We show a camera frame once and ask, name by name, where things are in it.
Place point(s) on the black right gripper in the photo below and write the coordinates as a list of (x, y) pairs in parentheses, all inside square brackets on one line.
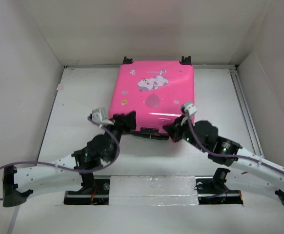
[(173, 131)]

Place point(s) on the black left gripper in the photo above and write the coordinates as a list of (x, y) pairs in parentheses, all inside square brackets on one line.
[(124, 122)]

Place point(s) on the pink hard-shell suitcase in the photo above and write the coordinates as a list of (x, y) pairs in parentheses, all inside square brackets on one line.
[(155, 90)]

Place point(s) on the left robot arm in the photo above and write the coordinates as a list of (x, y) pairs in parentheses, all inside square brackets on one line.
[(20, 184)]

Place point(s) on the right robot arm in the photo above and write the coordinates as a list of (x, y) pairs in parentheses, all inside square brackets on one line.
[(239, 168)]

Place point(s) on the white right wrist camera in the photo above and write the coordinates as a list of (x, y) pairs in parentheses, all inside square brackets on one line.
[(189, 109)]

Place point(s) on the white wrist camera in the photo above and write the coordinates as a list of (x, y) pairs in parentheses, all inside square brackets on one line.
[(99, 116), (189, 109)]

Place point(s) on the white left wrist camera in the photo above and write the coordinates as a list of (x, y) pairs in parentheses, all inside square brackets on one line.
[(99, 116)]

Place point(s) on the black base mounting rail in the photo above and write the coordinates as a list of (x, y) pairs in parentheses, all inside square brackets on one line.
[(178, 190)]

